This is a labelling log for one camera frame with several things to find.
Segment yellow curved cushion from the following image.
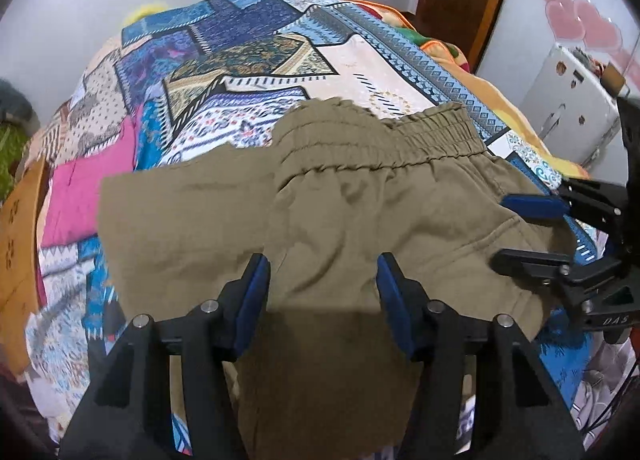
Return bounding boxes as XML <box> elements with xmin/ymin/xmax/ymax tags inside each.
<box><xmin>122</xmin><ymin>0</ymin><xmax>169</xmax><ymax>25</ymax></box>

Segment grey curved pillow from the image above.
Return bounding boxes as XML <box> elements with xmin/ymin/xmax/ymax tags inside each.
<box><xmin>0</xmin><ymin>79</ymin><xmax>35</xmax><ymax>125</ymax></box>

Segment pink cloth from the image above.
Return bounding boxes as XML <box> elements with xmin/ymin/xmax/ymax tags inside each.
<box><xmin>41</xmin><ymin>115</ymin><xmax>139</xmax><ymax>249</ymax></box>

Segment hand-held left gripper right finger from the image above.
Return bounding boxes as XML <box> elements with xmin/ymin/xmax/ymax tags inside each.
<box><xmin>376</xmin><ymin>252</ymin><xmax>587</xmax><ymax>460</ymax></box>

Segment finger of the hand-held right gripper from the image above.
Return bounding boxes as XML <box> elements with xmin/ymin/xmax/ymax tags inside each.
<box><xmin>501</xmin><ymin>179</ymin><xmax>632</xmax><ymax>232</ymax></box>
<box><xmin>489</xmin><ymin>248</ymin><xmax>628</xmax><ymax>293</ymax></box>

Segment olive green pants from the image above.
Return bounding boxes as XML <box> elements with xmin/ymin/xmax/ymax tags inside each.
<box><xmin>97</xmin><ymin>96</ymin><xmax>580</xmax><ymax>460</ymax></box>

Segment white appliance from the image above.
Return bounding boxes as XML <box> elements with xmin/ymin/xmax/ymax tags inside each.
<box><xmin>519</xmin><ymin>42</ymin><xmax>627</xmax><ymax>177</ymax></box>

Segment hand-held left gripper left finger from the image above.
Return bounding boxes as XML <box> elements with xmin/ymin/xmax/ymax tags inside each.
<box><xmin>59</xmin><ymin>252</ymin><xmax>273</xmax><ymax>460</ymax></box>

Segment wooden lap tray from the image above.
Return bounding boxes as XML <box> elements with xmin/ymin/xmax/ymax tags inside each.
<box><xmin>0</xmin><ymin>157</ymin><xmax>52</xmax><ymax>377</ymax></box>

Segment blue patchwork blanket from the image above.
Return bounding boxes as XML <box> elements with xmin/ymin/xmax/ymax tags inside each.
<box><xmin>24</xmin><ymin>0</ymin><xmax>601</xmax><ymax>460</ymax></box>

